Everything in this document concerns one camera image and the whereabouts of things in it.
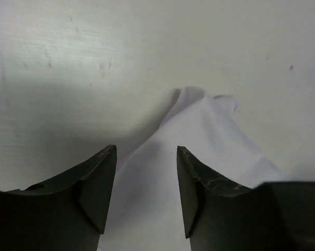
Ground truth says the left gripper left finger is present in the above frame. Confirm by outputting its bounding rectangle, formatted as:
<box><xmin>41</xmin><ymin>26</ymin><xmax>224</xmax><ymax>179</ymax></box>
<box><xmin>0</xmin><ymin>145</ymin><xmax>117</xmax><ymax>250</ymax></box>

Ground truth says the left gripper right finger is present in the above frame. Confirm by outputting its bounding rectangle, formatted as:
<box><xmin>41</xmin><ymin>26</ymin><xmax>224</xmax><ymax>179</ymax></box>
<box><xmin>177</xmin><ymin>146</ymin><xmax>315</xmax><ymax>250</ymax></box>

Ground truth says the white t shirt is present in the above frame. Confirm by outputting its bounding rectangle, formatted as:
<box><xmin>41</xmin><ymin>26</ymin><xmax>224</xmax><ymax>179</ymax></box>
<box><xmin>98</xmin><ymin>86</ymin><xmax>285</xmax><ymax>251</ymax></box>

